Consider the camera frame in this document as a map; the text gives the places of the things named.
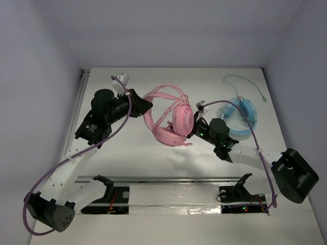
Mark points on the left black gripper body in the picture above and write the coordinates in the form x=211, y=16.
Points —
x=134, y=102

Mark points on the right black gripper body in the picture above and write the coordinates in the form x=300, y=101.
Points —
x=202, y=130

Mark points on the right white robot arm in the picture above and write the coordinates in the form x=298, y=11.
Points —
x=287, y=170

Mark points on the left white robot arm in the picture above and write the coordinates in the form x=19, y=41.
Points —
x=51, y=204

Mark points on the blue headphones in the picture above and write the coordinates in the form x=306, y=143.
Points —
x=239, y=122

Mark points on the white foam block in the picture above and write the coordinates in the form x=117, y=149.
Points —
x=173, y=199

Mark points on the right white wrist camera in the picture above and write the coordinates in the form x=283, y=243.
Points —
x=201, y=108

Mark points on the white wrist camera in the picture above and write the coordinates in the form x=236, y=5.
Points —
x=201, y=108
x=124, y=78

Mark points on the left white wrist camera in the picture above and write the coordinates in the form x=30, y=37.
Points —
x=124, y=78

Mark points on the aluminium rail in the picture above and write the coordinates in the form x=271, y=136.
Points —
x=134, y=154

